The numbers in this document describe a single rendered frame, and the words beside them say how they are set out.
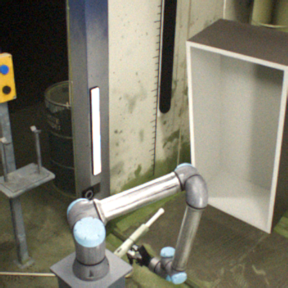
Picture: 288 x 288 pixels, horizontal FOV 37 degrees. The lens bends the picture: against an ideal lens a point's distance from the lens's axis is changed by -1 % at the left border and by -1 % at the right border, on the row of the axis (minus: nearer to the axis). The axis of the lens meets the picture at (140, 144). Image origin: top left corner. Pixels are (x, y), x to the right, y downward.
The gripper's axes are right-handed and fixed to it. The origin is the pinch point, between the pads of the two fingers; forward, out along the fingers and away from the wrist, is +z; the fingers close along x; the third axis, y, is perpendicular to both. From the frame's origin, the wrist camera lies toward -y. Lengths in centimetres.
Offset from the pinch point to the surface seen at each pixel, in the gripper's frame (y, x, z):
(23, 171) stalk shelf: -52, -19, 61
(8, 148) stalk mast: -70, -21, 66
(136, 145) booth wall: -25, 62, 39
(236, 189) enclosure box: -1, 83, -34
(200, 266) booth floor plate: 36, 35, -34
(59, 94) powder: -40, 67, 125
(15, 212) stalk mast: -23, -33, 66
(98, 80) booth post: -93, 40, 42
